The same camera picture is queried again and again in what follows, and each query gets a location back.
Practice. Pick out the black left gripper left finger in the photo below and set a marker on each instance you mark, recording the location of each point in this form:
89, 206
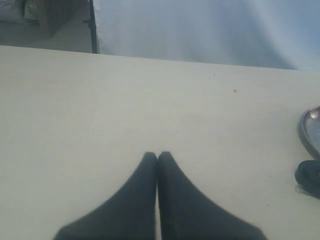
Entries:
128, 215

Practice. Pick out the white sack in background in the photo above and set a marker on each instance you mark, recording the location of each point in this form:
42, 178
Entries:
18, 11

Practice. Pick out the round black flag base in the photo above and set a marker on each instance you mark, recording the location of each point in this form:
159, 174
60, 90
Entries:
307, 176

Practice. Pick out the white backdrop cloth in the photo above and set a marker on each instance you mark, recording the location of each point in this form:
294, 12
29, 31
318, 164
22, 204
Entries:
262, 33

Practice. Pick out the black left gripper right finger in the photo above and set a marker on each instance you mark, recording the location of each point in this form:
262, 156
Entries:
187, 214

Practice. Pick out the round steel plate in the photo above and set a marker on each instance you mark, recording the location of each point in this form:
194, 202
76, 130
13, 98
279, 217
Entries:
309, 131

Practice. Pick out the black backdrop stand pole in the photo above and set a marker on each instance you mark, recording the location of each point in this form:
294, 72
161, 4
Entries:
92, 26

